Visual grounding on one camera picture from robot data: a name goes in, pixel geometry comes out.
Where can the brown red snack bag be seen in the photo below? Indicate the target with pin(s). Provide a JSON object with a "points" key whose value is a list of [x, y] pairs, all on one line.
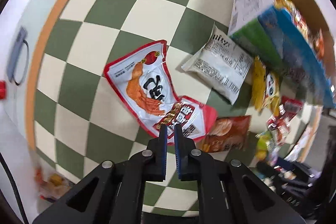
{"points": [[226, 134]]}

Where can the yellow panda snack bag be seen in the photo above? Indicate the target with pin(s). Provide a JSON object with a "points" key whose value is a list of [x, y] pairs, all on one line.
{"points": [[265, 88]]}

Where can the small red snack bag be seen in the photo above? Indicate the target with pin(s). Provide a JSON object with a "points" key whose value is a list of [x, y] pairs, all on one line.
{"points": [[287, 110]]}

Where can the white grey snack packet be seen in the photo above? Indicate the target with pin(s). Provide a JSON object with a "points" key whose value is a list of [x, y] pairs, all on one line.
{"points": [[221, 63]]}

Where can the grey smartphone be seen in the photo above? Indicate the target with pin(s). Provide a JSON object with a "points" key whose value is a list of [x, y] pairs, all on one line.
{"points": [[20, 41]]}

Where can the cardboard milk box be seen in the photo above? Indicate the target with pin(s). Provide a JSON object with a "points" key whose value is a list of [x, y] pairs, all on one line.
{"points": [[293, 38]]}

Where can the yellow biscuit snack bag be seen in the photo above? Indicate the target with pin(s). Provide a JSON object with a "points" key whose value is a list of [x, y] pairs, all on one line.
{"points": [[52, 186]]}

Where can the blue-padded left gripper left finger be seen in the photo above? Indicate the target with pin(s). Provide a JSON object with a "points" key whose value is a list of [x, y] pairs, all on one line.
{"points": [[144, 166]]}

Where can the red white shrimp snack bag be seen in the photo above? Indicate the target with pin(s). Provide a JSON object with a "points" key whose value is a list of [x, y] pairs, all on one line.
{"points": [[142, 81]]}

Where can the red soda can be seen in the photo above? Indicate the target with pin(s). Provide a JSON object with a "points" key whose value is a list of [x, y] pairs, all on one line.
{"points": [[3, 90]]}

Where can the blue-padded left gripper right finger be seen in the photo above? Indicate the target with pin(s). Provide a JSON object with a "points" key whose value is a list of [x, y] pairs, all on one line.
{"points": [[196, 165]]}

